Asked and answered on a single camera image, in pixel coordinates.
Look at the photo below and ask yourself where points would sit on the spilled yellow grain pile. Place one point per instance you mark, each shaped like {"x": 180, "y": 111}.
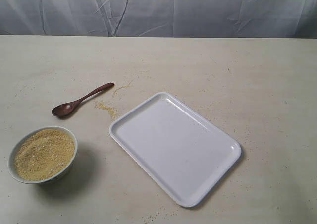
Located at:
{"x": 112, "y": 111}

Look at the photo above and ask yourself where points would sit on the brown wooden spoon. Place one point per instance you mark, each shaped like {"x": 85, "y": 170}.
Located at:
{"x": 66, "y": 109}

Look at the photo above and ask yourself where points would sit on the white rectangular plastic tray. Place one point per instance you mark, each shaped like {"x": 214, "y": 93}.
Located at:
{"x": 185, "y": 154}

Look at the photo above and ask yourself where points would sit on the tan granular powder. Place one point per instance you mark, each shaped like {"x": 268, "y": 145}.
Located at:
{"x": 44, "y": 154}

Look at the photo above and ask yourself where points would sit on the white bowl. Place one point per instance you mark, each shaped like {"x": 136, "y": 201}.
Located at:
{"x": 58, "y": 176}

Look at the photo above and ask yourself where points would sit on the white wrinkled backdrop curtain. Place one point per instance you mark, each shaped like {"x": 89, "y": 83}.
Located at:
{"x": 161, "y": 18}

